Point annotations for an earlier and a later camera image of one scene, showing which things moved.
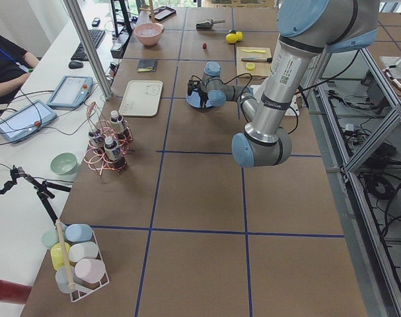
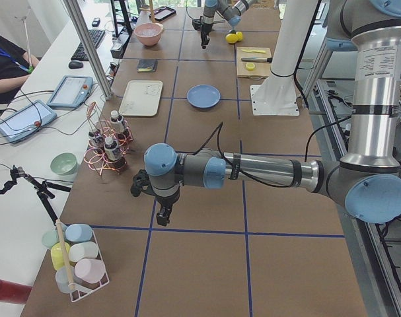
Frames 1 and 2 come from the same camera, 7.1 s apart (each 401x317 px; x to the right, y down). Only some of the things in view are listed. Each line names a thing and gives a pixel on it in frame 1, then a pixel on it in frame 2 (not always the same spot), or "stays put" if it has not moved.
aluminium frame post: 76,16 stays put
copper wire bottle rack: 109,141 stays put
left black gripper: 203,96 to 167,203
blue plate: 193,100 stays put
